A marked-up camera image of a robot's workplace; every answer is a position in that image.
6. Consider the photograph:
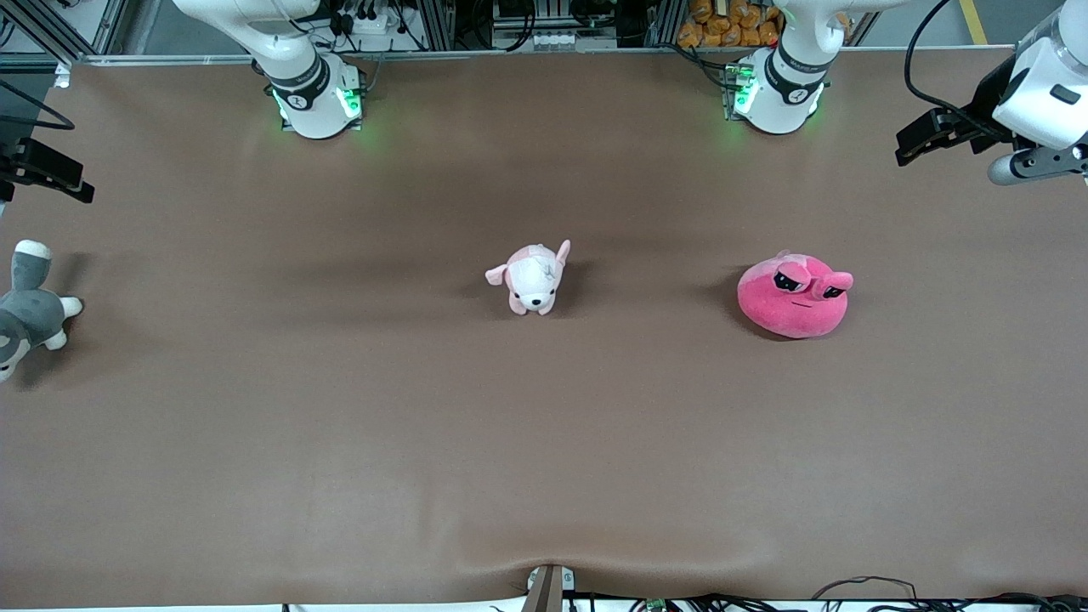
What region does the pink round plush toy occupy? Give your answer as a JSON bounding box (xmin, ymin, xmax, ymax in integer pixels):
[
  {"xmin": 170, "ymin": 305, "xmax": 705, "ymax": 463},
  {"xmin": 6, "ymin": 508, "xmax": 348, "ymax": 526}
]
[{"xmin": 737, "ymin": 251, "xmax": 854, "ymax": 340}]

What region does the grey white husky plush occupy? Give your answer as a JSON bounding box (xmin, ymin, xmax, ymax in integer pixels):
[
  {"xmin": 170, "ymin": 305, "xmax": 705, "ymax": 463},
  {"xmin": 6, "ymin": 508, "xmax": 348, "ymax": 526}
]
[{"xmin": 0, "ymin": 240, "xmax": 84, "ymax": 383}]

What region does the bag of orange snacks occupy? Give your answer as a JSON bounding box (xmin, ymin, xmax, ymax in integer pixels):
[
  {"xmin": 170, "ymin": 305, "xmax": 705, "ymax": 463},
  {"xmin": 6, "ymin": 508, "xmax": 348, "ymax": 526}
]
[{"xmin": 677, "ymin": 0, "xmax": 783, "ymax": 48}]

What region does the white power strip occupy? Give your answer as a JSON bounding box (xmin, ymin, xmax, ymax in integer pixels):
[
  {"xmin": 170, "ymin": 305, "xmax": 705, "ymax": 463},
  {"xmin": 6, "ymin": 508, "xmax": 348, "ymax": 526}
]
[{"xmin": 336, "ymin": 4, "xmax": 402, "ymax": 39}]

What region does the pink white dog plush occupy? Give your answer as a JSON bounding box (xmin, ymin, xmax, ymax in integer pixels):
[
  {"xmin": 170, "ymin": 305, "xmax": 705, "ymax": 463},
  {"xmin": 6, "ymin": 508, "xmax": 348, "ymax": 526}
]
[{"xmin": 484, "ymin": 240, "xmax": 572, "ymax": 316}]

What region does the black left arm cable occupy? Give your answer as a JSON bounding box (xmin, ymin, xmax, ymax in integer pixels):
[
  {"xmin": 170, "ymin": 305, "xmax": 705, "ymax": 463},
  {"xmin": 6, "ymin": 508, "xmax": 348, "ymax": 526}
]
[{"xmin": 904, "ymin": 0, "xmax": 1004, "ymax": 141}]

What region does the aluminium table edge rail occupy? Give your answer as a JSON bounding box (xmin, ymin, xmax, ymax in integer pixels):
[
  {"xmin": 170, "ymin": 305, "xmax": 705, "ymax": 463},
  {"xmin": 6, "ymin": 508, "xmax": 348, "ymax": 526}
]
[{"xmin": 72, "ymin": 47, "xmax": 1017, "ymax": 66}]

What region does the black cable bundle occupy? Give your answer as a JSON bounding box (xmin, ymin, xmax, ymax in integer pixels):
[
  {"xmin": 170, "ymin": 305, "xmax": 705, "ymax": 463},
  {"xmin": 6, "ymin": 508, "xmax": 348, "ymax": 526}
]
[{"xmin": 586, "ymin": 575, "xmax": 1088, "ymax": 612}]

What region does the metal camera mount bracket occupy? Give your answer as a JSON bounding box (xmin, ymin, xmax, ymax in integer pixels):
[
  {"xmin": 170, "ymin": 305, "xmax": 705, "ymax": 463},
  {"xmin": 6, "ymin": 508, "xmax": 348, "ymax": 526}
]
[{"xmin": 520, "ymin": 564, "xmax": 575, "ymax": 612}]

